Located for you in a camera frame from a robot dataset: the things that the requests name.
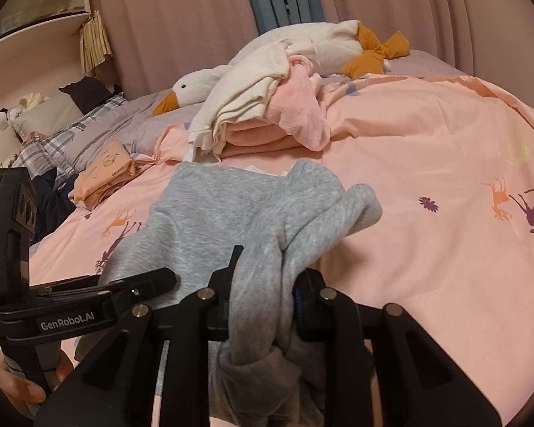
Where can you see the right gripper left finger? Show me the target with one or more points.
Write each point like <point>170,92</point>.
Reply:
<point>153,364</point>

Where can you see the navy crumpled garment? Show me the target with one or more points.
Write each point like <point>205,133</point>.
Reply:
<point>53,206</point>

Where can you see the pink folded garment pile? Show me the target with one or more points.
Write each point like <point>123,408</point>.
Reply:
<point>295,116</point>

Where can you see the person's left hand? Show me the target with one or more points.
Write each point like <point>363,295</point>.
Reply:
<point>21,392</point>

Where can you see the dark brown cushion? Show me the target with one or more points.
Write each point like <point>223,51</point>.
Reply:
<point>89,93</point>

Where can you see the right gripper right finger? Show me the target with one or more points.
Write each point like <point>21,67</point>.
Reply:
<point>419,384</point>

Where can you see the plaid pillow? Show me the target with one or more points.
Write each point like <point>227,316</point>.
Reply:
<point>40,155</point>

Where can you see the grey lilac blanket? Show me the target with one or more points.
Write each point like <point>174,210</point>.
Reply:
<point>131,123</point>

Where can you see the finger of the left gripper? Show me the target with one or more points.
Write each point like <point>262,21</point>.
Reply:
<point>47,317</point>
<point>78,282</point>

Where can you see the white goose plush toy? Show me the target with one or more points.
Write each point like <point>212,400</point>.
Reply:
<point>346,47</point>

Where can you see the grey New York sweatshirt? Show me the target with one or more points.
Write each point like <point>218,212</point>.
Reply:
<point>263,375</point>

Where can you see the orange printed folded garment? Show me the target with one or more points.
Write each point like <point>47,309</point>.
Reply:
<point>109,171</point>

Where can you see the pink printed duvet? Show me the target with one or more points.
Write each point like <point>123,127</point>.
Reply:
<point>451,162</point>

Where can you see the beige pillow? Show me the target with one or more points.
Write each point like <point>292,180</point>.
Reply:
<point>48,117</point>

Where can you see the white folded garment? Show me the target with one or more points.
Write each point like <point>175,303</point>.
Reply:
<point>241,95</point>

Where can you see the small plush toys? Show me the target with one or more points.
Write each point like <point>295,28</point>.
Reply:
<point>26,103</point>

